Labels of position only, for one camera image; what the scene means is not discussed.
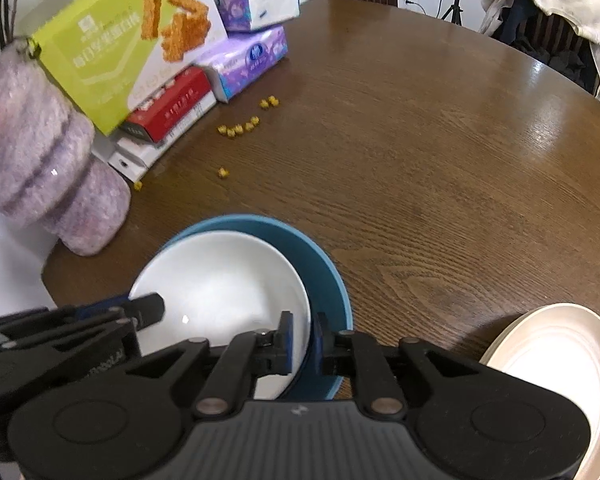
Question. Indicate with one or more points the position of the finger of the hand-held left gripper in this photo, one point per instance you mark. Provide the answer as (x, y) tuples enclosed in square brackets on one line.
[(147, 310)]

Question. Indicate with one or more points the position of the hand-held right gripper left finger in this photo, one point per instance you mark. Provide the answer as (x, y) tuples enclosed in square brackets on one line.
[(287, 340)]

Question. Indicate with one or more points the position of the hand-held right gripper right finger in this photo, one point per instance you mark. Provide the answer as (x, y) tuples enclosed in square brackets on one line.
[(321, 345)]

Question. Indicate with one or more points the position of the blue bowl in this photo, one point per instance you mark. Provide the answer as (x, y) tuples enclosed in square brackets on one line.
[(325, 280)]

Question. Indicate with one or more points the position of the large white black-rimmed bowl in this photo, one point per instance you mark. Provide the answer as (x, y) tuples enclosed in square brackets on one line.
[(220, 285)]

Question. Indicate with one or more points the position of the cream plate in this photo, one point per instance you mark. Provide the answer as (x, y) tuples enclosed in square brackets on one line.
[(555, 350)]

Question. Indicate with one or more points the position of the white flat box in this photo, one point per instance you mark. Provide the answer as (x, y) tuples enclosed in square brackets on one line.
[(135, 157)]

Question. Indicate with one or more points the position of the purple fuzzy vase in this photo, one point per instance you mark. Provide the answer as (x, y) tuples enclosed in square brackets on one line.
[(35, 160)]

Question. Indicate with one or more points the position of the scattered yellow beads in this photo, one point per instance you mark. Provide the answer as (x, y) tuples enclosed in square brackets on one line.
[(239, 130)]

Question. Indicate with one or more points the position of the red box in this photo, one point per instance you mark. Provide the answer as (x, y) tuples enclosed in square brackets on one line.
[(175, 105)]

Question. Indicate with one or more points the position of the green and white snack box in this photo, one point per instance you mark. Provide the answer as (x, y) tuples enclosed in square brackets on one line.
[(105, 55)]

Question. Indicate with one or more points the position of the white and purple tissue pack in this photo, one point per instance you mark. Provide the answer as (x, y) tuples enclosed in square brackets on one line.
[(255, 7)]

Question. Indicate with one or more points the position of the dark clothes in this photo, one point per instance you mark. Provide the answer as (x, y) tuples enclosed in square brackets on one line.
[(517, 25)]

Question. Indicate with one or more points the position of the clothes-draped wooden chair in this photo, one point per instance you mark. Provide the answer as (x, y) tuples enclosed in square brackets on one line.
[(555, 32)]

